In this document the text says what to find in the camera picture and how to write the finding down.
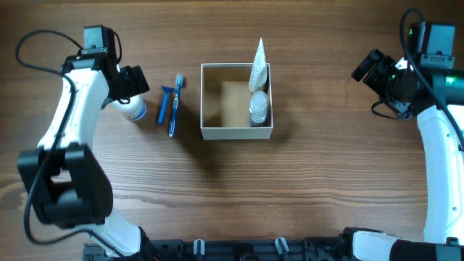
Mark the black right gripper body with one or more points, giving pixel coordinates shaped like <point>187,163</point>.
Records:
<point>395,105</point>

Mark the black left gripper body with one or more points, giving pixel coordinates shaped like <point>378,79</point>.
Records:
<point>135,80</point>

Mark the white cotton swab container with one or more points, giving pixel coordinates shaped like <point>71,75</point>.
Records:
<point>132,109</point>

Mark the white floral cream tube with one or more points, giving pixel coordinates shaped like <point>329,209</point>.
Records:
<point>259,73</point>

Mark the dark blue sanitizer bottle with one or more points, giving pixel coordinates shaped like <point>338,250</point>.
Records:
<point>258,108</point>

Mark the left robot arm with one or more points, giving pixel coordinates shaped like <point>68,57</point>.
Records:
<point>66,185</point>

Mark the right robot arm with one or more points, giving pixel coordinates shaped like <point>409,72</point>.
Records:
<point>434,95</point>

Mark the blue disposable razor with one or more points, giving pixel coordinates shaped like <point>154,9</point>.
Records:
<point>167,91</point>

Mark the blue white toothbrush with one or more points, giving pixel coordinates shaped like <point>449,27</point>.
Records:
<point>179,84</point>

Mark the beige open cardboard box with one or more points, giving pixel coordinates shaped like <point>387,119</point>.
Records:
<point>224,103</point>

